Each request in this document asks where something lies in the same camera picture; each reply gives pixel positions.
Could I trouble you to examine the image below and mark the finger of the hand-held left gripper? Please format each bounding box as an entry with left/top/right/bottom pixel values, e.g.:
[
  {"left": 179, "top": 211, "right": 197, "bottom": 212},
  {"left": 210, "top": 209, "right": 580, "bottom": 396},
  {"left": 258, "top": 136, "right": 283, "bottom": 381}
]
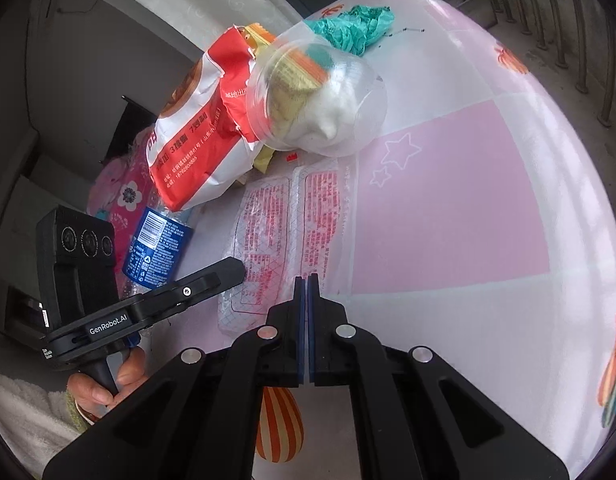
[{"left": 137, "top": 256, "right": 247, "bottom": 330}]

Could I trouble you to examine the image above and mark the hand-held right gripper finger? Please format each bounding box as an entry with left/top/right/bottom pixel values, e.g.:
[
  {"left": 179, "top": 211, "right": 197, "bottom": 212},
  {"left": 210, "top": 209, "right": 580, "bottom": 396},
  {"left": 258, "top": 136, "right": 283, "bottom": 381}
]
[
  {"left": 42, "top": 276, "right": 307, "bottom": 480},
  {"left": 308, "top": 274, "right": 571, "bottom": 480}
]

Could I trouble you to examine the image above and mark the person's left forearm white sleeve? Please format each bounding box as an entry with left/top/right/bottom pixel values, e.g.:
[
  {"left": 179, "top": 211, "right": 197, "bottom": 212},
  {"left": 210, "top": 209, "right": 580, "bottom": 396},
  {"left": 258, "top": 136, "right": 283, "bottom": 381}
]
[{"left": 0, "top": 367, "right": 91, "bottom": 480}]

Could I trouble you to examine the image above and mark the person's left hand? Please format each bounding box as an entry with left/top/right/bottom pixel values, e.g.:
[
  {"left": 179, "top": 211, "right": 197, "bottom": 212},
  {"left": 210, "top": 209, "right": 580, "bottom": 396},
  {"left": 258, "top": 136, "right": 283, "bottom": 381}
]
[{"left": 68, "top": 347, "right": 149, "bottom": 426}]

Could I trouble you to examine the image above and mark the blue label plastic bottle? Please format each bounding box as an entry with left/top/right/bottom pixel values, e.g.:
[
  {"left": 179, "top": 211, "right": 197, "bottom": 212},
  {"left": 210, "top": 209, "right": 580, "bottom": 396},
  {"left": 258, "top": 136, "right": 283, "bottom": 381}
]
[{"left": 120, "top": 200, "right": 195, "bottom": 302}]

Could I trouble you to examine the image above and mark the clear red print plastic packet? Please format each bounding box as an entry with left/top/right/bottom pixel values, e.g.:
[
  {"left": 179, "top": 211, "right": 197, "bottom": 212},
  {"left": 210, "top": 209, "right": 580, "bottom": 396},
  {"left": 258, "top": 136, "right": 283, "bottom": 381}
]
[
  {"left": 217, "top": 176, "right": 299, "bottom": 336},
  {"left": 292, "top": 157, "right": 357, "bottom": 297}
]

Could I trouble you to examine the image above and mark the pink floral packet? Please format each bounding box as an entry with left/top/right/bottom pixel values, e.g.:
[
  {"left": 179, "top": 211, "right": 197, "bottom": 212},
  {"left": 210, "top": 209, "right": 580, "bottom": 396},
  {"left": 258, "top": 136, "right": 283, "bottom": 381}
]
[{"left": 87, "top": 154, "right": 155, "bottom": 241}]

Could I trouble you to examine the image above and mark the red white paper bag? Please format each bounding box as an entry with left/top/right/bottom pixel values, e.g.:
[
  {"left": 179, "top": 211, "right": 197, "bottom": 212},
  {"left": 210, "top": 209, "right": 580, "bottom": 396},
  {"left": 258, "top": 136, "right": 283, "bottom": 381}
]
[{"left": 147, "top": 24, "right": 279, "bottom": 213}]

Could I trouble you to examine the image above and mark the yellow wrapper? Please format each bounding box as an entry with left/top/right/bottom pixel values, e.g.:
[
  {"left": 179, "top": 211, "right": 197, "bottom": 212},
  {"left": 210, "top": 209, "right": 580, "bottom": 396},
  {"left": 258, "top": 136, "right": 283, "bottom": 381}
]
[{"left": 253, "top": 142, "right": 277, "bottom": 174}]

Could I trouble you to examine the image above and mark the black board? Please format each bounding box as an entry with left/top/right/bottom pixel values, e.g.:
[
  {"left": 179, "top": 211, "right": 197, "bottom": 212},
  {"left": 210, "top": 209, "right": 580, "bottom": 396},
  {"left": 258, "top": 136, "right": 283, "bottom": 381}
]
[{"left": 105, "top": 95, "right": 157, "bottom": 164}]

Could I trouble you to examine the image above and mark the pink white printed tablecloth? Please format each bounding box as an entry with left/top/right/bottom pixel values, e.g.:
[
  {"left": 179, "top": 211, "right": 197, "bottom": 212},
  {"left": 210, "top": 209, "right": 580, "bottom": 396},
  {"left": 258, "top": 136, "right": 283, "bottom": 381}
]
[{"left": 85, "top": 0, "right": 616, "bottom": 480}]

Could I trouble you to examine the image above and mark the clear plastic cup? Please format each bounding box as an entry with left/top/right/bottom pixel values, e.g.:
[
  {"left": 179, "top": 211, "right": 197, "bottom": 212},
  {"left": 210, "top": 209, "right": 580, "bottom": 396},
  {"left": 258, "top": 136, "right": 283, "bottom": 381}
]
[{"left": 245, "top": 30, "right": 389, "bottom": 157}]

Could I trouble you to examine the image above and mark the teal crumpled paper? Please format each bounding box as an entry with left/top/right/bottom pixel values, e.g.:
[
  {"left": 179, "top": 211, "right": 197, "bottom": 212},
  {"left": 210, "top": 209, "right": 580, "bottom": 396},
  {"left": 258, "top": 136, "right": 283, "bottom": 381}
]
[{"left": 304, "top": 5, "right": 395, "bottom": 57}]

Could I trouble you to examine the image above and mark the metal railing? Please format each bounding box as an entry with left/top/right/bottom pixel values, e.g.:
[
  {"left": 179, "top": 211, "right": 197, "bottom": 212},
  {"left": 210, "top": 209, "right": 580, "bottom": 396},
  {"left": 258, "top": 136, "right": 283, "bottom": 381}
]
[{"left": 438, "top": 0, "right": 616, "bottom": 127}]

